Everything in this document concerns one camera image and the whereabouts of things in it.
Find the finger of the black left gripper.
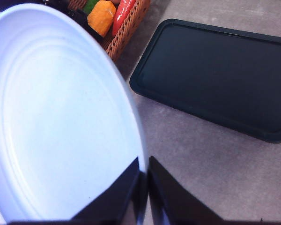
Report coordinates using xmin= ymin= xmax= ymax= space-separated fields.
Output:
xmin=67 ymin=8 xmax=104 ymax=42

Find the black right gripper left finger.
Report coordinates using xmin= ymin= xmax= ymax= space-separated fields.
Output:
xmin=7 ymin=156 xmax=148 ymax=225

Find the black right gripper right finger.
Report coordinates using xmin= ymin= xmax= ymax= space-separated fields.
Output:
xmin=148 ymin=155 xmax=281 ymax=225

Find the orange-yellow corn cob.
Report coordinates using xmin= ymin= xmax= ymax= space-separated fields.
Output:
xmin=87 ymin=0 xmax=117 ymax=38

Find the pale blue round plate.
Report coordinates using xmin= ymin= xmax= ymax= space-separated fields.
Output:
xmin=0 ymin=3 xmax=148 ymax=225

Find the brown woven wicker basket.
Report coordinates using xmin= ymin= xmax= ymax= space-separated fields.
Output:
xmin=67 ymin=0 xmax=152 ymax=63

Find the green vegetable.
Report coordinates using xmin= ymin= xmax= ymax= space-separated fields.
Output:
xmin=82 ymin=0 xmax=99 ymax=14

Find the orange carrot with green leaves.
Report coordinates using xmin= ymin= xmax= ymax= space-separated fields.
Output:
xmin=111 ymin=0 xmax=137 ymax=37

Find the black rectangular tray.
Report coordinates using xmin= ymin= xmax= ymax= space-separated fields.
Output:
xmin=129 ymin=18 xmax=281 ymax=144

